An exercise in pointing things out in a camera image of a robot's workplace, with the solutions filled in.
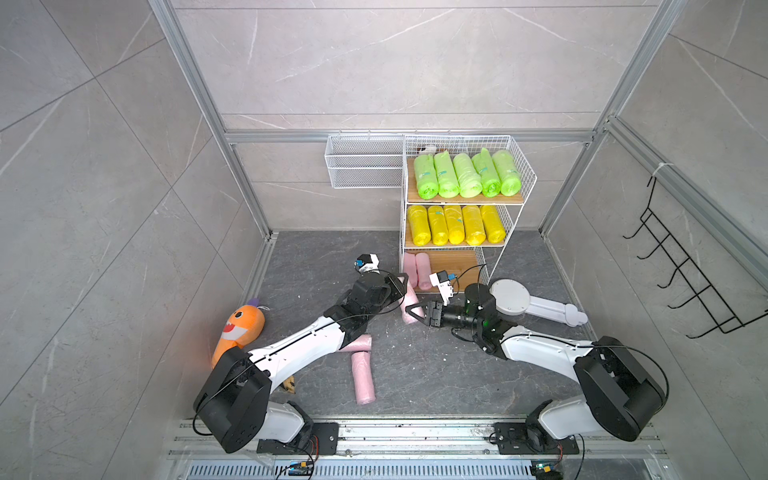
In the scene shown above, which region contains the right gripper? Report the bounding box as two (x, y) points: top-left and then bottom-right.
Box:
(406, 300), (481, 334)

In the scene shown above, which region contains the pink roll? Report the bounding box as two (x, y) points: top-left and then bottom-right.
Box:
(351, 351), (376, 405)
(415, 252), (433, 291)
(401, 281), (425, 324)

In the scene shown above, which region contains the pink roll diagonal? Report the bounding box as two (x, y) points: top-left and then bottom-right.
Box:
(403, 252), (418, 289)

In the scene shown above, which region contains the yellow roll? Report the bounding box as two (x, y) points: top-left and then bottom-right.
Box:
(428, 205), (449, 247)
(406, 205), (431, 247)

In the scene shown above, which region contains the yellow roll diagonal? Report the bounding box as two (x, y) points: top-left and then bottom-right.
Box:
(444, 205), (465, 245)

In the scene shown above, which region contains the yellow roll horizontal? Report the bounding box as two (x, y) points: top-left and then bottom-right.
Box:
(462, 205), (486, 246)
(480, 205), (506, 245)

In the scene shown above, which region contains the green roll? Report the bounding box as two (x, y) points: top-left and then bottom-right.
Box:
(453, 153), (482, 198)
(414, 154), (439, 200)
(472, 148), (501, 198)
(434, 151), (460, 199)

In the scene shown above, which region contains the green roll diagonal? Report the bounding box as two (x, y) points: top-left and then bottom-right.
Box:
(492, 150), (522, 197)

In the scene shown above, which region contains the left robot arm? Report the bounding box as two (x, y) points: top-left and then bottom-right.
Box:
(193, 269), (409, 454)

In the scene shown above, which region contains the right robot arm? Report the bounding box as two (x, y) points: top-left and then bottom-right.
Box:
(404, 279), (669, 452)

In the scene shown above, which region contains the pink roll left horizontal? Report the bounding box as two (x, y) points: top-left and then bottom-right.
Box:
(340, 334), (372, 353)

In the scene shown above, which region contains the pink roll bottom upright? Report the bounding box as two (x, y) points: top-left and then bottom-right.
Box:
(351, 351), (376, 405)

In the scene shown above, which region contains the white round paddle object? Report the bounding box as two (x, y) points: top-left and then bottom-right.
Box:
(490, 279), (588, 327)

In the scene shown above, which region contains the brown patterned flat item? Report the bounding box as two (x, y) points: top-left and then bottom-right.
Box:
(281, 376), (296, 394)

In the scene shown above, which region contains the orange carrot plush toy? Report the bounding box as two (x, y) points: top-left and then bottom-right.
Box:
(211, 300), (266, 368)

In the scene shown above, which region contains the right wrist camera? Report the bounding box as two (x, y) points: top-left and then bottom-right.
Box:
(429, 270), (456, 306)

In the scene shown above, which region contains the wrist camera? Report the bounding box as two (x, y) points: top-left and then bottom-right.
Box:
(354, 253), (380, 273)
(429, 270), (456, 306)

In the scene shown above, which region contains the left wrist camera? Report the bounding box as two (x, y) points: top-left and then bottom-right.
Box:
(354, 253), (380, 273)

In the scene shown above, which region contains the white wire three-tier shelf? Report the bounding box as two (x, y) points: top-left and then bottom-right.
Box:
(399, 134), (537, 289)

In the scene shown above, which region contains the white wire wall basket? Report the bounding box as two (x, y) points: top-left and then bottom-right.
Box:
(324, 133), (403, 189)

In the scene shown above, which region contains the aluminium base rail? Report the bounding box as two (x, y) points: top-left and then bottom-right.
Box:
(167, 418), (667, 462)

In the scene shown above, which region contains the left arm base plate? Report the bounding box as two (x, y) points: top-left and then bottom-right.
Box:
(257, 422), (340, 456)

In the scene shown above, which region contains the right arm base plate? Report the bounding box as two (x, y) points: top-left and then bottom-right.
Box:
(488, 422), (580, 455)

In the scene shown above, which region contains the black wire wall hook rack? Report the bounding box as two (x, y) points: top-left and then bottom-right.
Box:
(622, 176), (767, 340)

